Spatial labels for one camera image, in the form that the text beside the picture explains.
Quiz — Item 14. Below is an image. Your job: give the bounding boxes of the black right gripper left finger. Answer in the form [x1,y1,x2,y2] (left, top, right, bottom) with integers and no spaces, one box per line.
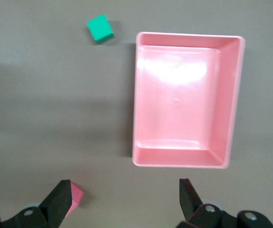
[0,179,73,228]

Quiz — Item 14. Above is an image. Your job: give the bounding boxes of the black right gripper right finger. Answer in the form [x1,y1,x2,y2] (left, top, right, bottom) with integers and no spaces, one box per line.
[175,178,273,228]

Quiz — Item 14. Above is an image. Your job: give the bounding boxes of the pink cube block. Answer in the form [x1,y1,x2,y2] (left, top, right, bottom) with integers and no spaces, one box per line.
[64,181,84,218]

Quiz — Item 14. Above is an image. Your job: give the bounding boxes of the pink plastic tray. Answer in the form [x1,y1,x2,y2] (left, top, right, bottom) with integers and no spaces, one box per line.
[131,31,246,169]

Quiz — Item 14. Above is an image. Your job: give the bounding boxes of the green cube block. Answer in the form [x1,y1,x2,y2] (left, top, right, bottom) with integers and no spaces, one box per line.
[86,14,115,45]

